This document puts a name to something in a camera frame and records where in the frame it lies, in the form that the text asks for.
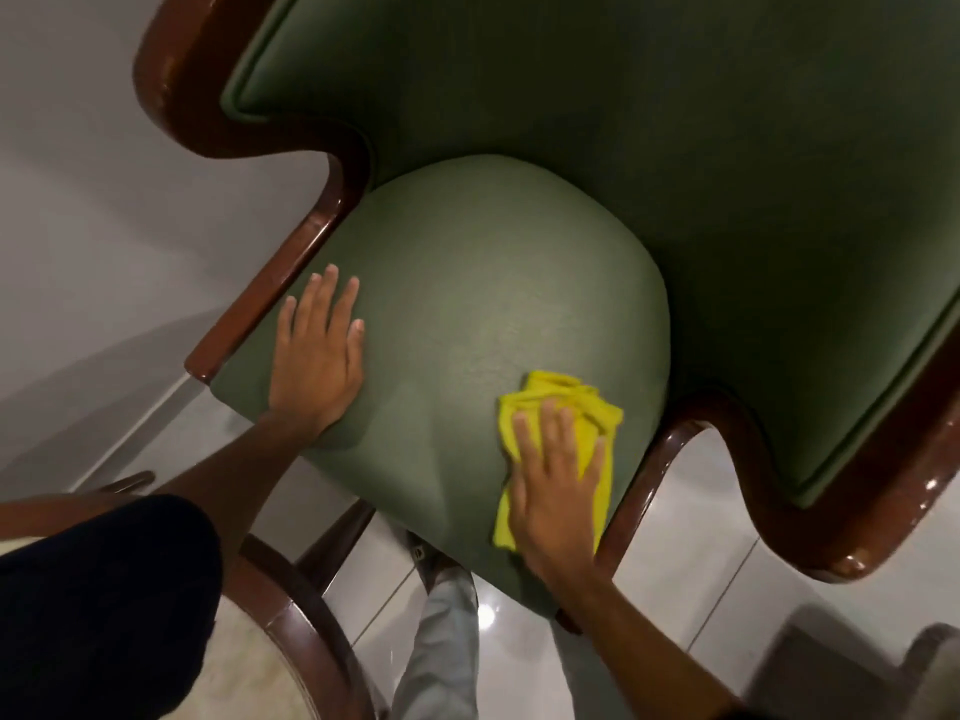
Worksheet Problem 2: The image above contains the person's grey shoe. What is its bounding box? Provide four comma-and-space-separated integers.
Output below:
405, 528, 464, 593

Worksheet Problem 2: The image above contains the grey upholstered seat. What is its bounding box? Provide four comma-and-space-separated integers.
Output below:
742, 603, 960, 720

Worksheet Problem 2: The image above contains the person's right hand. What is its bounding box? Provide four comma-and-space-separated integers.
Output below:
507, 397, 608, 587

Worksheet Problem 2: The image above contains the yellow cleaning cloth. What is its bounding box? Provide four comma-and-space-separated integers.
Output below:
492, 370, 625, 555

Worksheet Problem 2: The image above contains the person's right forearm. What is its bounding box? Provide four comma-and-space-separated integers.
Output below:
549, 571, 760, 720

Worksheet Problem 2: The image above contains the person's grey trouser leg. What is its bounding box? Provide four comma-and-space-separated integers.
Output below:
390, 568, 482, 720

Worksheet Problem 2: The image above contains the green upholstered wooden armchair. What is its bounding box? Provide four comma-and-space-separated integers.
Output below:
133, 0, 960, 636

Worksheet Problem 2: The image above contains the person's left forearm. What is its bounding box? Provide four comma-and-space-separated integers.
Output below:
152, 409, 331, 567

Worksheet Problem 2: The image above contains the person's left hand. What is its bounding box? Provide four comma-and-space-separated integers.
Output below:
267, 264, 367, 440

